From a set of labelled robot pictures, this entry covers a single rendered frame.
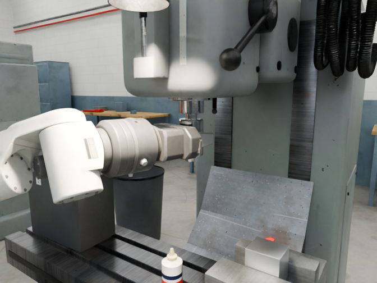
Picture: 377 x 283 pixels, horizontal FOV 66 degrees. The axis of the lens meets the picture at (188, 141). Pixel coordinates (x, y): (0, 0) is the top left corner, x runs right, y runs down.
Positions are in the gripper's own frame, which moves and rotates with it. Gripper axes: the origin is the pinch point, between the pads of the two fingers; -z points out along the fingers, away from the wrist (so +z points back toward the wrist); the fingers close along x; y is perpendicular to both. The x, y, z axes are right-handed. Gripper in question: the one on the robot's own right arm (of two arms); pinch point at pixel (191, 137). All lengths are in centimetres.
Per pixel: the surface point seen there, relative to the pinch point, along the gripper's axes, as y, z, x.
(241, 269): 20.6, 0.6, -13.5
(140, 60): -13.2, 12.9, -2.7
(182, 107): -5.9, 2.4, -0.1
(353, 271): 121, -187, 24
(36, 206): 23, 17, 45
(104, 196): 19.1, 3.8, 30.2
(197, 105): -6.3, 0.6, -2.3
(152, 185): 67, -96, 151
